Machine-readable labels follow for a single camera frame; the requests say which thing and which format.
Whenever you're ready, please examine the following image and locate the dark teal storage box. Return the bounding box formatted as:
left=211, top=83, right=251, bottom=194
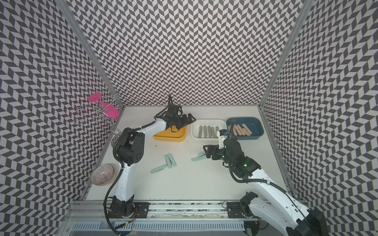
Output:
left=226, top=117, right=264, bottom=140

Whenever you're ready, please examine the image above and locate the yellow storage box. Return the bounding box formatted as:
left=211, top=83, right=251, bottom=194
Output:
left=153, top=126, right=187, bottom=142

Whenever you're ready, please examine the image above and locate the mint knife middle right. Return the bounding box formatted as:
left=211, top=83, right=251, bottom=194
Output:
left=191, top=155, right=207, bottom=162

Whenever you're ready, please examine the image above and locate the olive knife vertical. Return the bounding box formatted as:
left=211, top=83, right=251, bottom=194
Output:
left=207, top=126, right=212, bottom=138

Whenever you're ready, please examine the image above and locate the mint knife centre left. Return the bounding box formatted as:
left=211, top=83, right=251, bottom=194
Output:
left=164, top=155, right=172, bottom=169

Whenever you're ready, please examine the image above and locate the pink ribbed glass bowl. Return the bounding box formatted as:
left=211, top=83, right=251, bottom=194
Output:
left=91, top=164, right=115, bottom=186

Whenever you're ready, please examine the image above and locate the mint knife centre right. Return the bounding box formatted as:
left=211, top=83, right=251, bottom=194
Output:
left=168, top=153, right=177, bottom=167

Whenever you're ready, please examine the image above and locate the wire rack with pink discs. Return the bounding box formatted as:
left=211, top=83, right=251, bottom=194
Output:
left=73, top=92, right=124, bottom=148

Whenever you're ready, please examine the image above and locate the pink knife diagonal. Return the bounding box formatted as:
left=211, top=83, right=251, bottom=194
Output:
left=236, top=125, right=244, bottom=136

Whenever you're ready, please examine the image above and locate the white storage box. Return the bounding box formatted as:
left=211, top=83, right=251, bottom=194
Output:
left=191, top=119, right=226, bottom=140

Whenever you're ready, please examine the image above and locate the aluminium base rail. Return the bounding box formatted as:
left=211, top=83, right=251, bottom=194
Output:
left=73, top=200, right=311, bottom=222

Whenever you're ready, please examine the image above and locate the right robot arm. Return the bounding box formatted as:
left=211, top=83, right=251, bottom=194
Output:
left=203, top=136, right=329, bottom=236

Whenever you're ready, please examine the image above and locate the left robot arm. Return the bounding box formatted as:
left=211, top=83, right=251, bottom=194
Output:
left=103, top=103, right=196, bottom=218

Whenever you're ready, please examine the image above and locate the pink knife vertical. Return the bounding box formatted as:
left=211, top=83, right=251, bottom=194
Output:
left=233, top=125, right=239, bottom=136

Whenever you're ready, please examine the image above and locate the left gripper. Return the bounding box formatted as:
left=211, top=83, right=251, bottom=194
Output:
left=173, top=113, right=197, bottom=130

